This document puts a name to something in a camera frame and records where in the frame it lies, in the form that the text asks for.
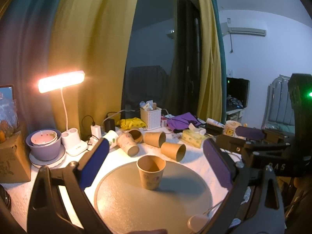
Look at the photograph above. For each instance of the white pink-print paper cup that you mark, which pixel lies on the white pink-print paper cup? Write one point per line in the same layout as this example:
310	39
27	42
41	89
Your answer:
126	143

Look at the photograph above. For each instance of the white power adapter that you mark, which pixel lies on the white power adapter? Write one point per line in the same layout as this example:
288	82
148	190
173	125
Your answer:
96	131

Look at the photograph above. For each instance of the yellow tissue box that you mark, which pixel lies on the yellow tissue box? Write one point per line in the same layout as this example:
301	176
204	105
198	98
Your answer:
192	139

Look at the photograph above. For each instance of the white air conditioner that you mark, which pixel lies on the white air conditioner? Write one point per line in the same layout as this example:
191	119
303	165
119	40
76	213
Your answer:
246	30

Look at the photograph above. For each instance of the white low cabinet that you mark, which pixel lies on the white low cabinet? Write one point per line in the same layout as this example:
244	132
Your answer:
235	114

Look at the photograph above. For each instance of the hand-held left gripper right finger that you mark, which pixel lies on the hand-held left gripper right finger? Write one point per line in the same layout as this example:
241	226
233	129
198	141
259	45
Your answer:
217	165

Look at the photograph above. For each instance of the white printed mug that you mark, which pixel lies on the white printed mug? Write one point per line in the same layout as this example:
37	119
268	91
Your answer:
230	129

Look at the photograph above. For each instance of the black camera lens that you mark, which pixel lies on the black camera lens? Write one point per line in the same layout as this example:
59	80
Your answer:
4	198

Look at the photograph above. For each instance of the white plastic basket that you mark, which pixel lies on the white plastic basket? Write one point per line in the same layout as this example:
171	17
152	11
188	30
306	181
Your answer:
151	119

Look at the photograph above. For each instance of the white dotted bowl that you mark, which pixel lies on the white dotted bowl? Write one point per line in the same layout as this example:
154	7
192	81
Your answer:
43	138

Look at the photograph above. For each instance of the yellow cloth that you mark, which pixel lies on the yellow cloth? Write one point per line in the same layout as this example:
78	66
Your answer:
130	123

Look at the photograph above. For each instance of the purple cloth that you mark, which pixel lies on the purple cloth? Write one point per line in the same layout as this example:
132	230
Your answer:
181	121

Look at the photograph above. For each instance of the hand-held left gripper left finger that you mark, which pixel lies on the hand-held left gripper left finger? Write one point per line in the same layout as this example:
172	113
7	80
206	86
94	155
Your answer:
97	160

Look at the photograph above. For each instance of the tablet screen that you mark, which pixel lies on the tablet screen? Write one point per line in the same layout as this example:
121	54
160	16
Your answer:
5	93

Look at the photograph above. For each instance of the cardboard box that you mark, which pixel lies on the cardboard box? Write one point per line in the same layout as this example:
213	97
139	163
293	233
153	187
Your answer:
13	158

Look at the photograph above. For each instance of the clear plastic bag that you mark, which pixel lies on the clear plastic bag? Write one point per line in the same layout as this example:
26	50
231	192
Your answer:
7	119

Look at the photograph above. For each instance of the white green-print paper cup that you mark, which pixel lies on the white green-print paper cup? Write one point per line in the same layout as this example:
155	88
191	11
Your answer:
112	139

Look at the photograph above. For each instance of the narrow yellow curtain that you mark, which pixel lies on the narrow yellow curtain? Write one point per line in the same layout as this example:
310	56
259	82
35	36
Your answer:
208	65

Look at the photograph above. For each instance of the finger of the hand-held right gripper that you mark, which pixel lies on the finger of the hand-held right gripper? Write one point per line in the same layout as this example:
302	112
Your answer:
251	132
234	145

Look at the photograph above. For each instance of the black monitor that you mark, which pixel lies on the black monitor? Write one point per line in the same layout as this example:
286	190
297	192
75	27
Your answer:
238	90

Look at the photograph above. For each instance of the grey padded headboard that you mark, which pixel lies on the grey padded headboard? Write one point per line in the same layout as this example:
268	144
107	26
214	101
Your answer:
277	104

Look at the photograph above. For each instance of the plain brown paper cup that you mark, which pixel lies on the plain brown paper cup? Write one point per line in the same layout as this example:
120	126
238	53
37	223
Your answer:
137	135
174	151
153	139

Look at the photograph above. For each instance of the white tube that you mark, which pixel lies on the white tube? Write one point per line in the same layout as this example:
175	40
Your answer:
215	122

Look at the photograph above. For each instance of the white round puck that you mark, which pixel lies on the white round puck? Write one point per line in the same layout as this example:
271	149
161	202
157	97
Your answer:
197	223

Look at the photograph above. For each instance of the black power adapter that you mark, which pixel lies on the black power adapter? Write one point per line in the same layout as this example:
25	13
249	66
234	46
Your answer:
109	125

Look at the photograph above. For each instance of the white plate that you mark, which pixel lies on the white plate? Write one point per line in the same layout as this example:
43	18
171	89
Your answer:
62	156

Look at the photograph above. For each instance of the teal curtain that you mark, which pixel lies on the teal curtain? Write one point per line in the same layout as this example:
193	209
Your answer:
220	41

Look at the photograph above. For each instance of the dark glass sliding door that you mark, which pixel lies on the dark glass sliding door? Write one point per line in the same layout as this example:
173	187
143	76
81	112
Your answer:
156	53

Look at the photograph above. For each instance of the brown printed paper cup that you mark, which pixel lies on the brown printed paper cup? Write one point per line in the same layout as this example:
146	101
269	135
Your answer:
150	173

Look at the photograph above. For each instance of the grey round tray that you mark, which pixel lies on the grey round tray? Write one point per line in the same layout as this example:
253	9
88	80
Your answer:
175	199

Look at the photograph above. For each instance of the white desk lamp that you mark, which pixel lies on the white desk lamp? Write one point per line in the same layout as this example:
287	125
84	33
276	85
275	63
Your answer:
73	143

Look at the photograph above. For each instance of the wide yellow curtain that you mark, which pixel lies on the wide yellow curtain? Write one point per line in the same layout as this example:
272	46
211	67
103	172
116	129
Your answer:
92	53

